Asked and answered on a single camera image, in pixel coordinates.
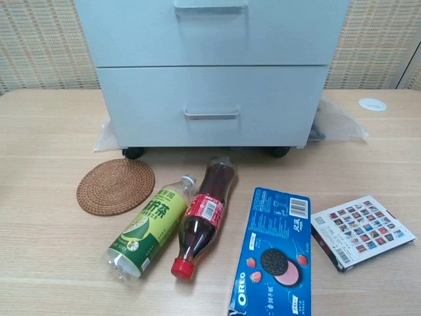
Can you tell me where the silver bottom drawer handle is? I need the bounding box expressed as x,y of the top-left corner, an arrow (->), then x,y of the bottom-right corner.
184,105 -> 242,122

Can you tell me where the silver drawer handle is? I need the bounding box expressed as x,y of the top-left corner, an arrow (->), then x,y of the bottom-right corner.
184,105 -> 242,122
173,5 -> 250,18

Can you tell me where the grey drawer cabinet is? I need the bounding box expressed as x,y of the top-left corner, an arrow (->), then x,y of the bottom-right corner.
72,0 -> 350,149

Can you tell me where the white middle drawer front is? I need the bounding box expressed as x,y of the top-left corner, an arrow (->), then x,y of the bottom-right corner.
74,0 -> 350,69

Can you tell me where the red cap cola bottle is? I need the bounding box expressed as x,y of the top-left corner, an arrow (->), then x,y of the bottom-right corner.
170,155 -> 239,281

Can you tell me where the black caster wheel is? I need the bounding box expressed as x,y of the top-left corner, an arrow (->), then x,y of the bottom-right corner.
122,147 -> 146,160
268,146 -> 291,159

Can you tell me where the green label lemon tea bottle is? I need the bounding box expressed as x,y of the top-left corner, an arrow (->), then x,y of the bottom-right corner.
105,174 -> 197,282

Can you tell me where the round woven rattan coaster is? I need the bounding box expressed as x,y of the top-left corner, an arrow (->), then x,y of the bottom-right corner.
76,158 -> 156,217

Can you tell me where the blue Oreo cookie box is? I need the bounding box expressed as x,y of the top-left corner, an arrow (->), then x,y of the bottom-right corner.
227,186 -> 313,316

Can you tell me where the white picture card box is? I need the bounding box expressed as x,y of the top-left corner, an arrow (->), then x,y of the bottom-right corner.
310,194 -> 417,274

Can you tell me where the woven beige screen panel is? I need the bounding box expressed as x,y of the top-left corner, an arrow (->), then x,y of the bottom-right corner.
0,0 -> 101,97
323,0 -> 421,91

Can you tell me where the silver middle drawer handle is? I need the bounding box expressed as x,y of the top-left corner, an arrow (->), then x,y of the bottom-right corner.
173,5 -> 250,18

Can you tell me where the white round cable grommet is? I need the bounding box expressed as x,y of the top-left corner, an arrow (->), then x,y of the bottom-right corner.
358,97 -> 389,111

